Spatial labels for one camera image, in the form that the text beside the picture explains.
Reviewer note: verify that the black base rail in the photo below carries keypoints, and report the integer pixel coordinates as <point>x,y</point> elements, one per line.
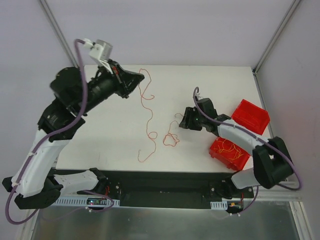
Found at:
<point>178,190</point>

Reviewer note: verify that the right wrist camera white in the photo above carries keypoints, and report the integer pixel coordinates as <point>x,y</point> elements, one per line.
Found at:
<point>198,96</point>

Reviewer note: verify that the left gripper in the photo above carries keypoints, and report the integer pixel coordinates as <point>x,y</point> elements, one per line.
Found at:
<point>121,81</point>

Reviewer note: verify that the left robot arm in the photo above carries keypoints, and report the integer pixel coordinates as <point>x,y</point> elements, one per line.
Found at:
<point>36,185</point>

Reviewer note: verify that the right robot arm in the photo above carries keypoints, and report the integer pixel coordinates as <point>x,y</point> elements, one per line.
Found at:
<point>271,161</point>

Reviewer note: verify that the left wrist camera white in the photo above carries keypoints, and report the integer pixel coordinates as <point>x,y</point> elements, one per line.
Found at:
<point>100,52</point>

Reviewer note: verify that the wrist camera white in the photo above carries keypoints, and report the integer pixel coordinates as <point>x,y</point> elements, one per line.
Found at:
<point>198,96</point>
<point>100,52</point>

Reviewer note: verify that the red plastic compartment bin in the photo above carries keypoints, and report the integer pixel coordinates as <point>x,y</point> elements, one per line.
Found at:
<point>236,142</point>

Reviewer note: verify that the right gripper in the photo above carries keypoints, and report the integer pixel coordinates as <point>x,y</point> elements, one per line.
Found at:
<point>191,117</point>

